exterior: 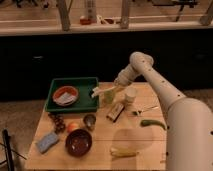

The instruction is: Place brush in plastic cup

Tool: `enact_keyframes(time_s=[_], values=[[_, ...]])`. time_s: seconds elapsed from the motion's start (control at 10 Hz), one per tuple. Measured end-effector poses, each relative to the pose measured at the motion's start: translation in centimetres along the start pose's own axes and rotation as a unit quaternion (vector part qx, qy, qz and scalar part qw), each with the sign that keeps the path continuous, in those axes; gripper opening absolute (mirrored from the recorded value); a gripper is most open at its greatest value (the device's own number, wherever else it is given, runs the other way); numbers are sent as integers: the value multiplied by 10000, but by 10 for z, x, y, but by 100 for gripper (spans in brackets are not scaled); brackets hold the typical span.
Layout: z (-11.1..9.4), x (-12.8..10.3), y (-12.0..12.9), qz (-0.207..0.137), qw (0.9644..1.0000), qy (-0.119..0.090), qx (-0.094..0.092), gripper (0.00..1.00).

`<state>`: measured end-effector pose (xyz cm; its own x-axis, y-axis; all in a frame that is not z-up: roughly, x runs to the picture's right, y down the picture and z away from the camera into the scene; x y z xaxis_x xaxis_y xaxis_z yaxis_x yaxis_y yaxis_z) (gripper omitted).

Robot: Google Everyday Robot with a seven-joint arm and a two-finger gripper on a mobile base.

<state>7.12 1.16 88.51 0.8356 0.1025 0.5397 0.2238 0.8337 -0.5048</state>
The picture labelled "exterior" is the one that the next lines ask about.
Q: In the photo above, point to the orange bowl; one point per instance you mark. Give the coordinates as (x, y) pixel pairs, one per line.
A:
(69, 89)

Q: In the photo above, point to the blue sponge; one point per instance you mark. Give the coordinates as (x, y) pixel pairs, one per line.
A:
(47, 142)

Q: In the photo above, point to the clear green plastic cup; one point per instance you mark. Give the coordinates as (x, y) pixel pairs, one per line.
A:
(109, 96)

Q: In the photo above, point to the red object on shelf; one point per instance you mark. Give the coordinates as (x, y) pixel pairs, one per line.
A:
(84, 21)

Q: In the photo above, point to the brown wooden block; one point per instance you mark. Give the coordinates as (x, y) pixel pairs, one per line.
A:
(115, 112)

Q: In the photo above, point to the black tripod stand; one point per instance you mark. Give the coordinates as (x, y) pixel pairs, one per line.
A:
(8, 151)

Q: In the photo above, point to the green plastic tray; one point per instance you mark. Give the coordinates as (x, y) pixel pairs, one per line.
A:
(84, 103)

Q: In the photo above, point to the small metal cup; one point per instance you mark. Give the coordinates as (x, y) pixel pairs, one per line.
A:
(89, 121)

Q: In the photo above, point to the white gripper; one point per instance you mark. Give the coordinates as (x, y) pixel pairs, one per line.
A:
(121, 81)

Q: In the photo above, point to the metal spoon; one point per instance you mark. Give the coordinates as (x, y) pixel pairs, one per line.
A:
(139, 112)

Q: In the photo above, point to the orange peach fruit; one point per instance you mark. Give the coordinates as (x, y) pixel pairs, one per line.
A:
(72, 126)

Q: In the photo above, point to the dark brown bowl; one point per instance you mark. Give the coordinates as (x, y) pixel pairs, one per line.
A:
(78, 142)

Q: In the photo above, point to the yellow banana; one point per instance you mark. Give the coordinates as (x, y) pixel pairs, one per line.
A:
(121, 152)

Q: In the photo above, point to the green pepper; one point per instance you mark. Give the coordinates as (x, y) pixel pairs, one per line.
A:
(147, 122)

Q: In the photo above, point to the grey cloth in bowl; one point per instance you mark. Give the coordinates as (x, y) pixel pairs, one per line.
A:
(65, 98)

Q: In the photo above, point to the white paper cup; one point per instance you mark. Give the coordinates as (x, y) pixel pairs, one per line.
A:
(130, 95)

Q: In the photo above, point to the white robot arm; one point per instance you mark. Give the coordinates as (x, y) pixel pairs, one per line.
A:
(189, 144)

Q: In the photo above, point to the white dish brush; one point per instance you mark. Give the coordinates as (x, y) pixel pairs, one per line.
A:
(96, 91)

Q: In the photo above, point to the dark grape bunch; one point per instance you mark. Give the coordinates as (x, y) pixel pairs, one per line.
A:
(59, 125)

